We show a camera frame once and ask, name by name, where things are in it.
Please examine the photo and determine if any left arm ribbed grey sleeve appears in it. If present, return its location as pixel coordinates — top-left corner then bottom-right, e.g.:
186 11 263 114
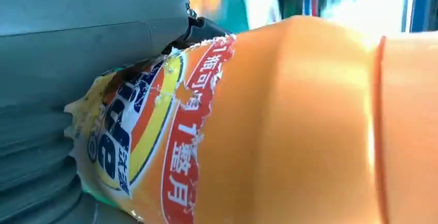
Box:
0 103 139 224

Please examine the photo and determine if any orange drink bottle torn label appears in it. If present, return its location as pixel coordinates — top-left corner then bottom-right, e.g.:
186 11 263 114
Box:
64 15 438 224

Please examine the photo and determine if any green table mat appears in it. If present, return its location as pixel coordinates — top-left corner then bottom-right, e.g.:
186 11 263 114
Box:
211 0 251 35

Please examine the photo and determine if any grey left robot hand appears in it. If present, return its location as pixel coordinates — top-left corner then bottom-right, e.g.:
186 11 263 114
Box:
0 0 232 110

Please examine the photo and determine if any blue upright post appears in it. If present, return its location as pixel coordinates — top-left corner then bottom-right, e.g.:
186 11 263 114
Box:
403 0 438 34

